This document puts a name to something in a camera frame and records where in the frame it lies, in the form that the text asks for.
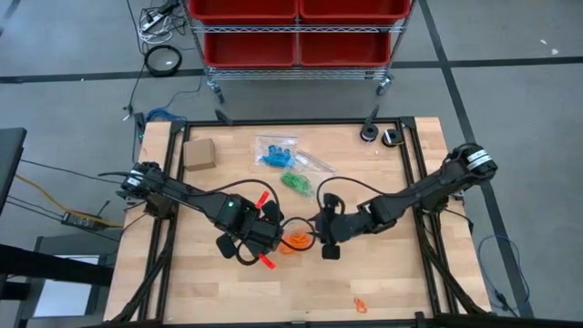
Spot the coiled blue cable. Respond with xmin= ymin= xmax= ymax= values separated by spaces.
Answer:
xmin=145 ymin=107 xmax=178 ymax=122

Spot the yellow wire spool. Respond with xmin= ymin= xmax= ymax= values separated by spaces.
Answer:
xmin=381 ymin=128 xmax=405 ymax=148

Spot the black cable conduit bundle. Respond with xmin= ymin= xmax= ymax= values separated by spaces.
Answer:
xmin=416 ymin=211 xmax=491 ymax=316
xmin=108 ymin=213 xmax=179 ymax=323

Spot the grey wire spool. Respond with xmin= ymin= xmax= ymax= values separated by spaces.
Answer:
xmin=359 ymin=122 xmax=381 ymax=143

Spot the small brown cardboard box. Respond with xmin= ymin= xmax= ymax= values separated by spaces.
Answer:
xmin=182 ymin=138 xmax=218 ymax=172

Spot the black bench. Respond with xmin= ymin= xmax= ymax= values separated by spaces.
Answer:
xmin=0 ymin=243 xmax=116 ymax=302

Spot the black frame bracket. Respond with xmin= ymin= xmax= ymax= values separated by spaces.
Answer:
xmin=213 ymin=108 xmax=234 ymax=127
xmin=365 ymin=104 xmax=382 ymax=127

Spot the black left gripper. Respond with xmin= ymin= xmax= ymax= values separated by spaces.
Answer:
xmin=215 ymin=200 xmax=284 ymax=260

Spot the green rubber band bunch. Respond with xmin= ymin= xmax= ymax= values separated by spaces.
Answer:
xmin=280 ymin=169 xmax=314 ymax=198

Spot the red plastic bin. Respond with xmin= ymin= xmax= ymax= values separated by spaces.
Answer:
xmin=298 ymin=31 xmax=393 ymax=68
xmin=299 ymin=0 xmax=414 ymax=25
xmin=203 ymin=31 xmax=298 ymax=68
xmin=188 ymin=0 xmax=300 ymax=25

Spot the orange floor cable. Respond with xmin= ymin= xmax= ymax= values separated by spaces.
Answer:
xmin=15 ymin=172 xmax=125 ymax=228

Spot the blue rubber band pile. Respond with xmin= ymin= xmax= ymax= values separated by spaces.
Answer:
xmin=261 ymin=144 xmax=297 ymax=169

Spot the black aluminium table frame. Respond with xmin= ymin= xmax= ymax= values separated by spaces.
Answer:
xmin=131 ymin=116 xmax=461 ymax=328

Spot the black power adapter box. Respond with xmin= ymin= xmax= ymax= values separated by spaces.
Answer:
xmin=60 ymin=210 xmax=100 ymax=230

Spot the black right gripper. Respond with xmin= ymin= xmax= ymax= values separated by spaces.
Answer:
xmin=313 ymin=193 xmax=373 ymax=261

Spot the black usb hub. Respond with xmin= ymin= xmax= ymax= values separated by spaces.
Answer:
xmin=133 ymin=111 xmax=148 ymax=141

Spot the thin blue floor cable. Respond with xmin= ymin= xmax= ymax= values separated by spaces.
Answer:
xmin=476 ymin=234 xmax=533 ymax=318

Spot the chrome wire shelving rack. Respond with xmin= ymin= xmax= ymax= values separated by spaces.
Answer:
xmin=184 ymin=0 xmax=418 ymax=104

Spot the orange rubber band bunch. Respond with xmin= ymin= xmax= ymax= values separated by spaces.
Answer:
xmin=286 ymin=230 xmax=316 ymax=251

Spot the white power strip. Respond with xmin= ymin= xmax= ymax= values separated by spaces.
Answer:
xmin=138 ymin=0 xmax=188 ymax=45

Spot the black monitor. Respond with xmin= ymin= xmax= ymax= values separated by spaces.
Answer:
xmin=0 ymin=127 xmax=28 ymax=216

